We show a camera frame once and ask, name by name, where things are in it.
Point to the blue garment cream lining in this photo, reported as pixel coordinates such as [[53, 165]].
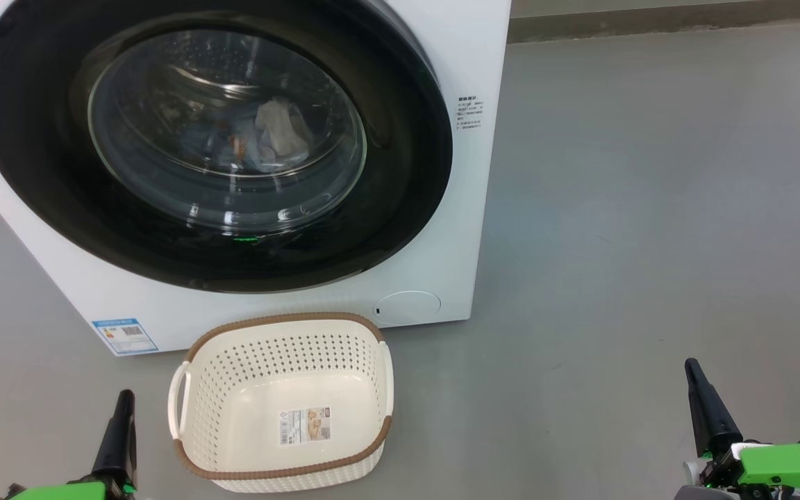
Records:
[[282, 128]]

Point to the black printed text label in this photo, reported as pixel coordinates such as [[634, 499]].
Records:
[[470, 113]]

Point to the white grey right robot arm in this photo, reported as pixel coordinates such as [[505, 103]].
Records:
[[692, 494]]

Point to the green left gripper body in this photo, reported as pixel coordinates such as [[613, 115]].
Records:
[[60, 492]]

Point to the round white filter cover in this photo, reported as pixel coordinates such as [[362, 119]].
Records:
[[407, 307]]

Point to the blue garment orange bears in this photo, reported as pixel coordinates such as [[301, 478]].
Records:
[[205, 142]]

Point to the black glass washer door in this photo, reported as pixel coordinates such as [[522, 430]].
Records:
[[400, 173]]

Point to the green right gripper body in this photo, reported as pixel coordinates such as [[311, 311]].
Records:
[[789, 465]]

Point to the cream laundry basket brown rim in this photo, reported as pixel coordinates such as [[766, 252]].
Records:
[[268, 368]]

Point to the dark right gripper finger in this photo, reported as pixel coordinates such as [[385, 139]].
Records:
[[712, 423]]

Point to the white front-load washing machine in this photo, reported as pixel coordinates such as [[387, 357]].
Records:
[[469, 208]]

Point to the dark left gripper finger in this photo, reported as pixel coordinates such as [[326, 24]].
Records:
[[119, 451]]

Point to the basket product label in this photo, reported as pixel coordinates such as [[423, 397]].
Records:
[[305, 426]]

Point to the blue energy label sticker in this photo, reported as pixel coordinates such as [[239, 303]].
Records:
[[125, 337]]

